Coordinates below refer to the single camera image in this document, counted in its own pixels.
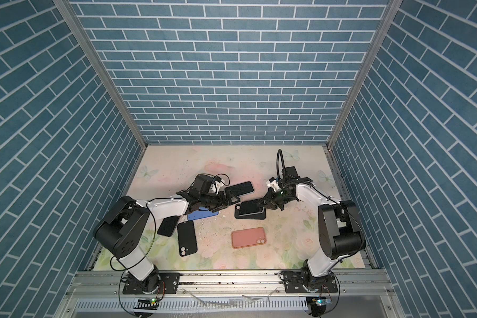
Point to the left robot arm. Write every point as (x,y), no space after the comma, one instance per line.
(123,225)

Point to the pink phone case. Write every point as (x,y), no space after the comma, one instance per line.
(248,237)

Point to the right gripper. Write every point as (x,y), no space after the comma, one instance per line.
(270,202)

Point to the white slotted cable duct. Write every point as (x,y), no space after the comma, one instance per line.
(192,305)

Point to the aluminium front rail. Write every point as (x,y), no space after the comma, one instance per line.
(254,283)

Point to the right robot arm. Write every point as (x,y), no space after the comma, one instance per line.
(339,228)

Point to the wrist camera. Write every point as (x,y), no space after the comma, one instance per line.
(288,174)
(206,184)

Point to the black phone purple edge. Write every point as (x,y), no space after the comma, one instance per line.
(241,189)

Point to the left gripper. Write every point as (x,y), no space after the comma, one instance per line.
(223,203)

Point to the black phone far left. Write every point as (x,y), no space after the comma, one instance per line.
(168,226)

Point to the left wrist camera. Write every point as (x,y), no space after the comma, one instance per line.
(206,184)

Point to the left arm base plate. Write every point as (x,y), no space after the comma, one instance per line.
(156,283)

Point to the blue phone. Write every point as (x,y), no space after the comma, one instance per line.
(201,214)

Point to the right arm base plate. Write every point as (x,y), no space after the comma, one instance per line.
(310,283)

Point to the black phone case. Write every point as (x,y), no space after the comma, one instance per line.
(250,210)
(187,242)

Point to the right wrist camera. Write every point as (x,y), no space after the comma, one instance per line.
(288,174)

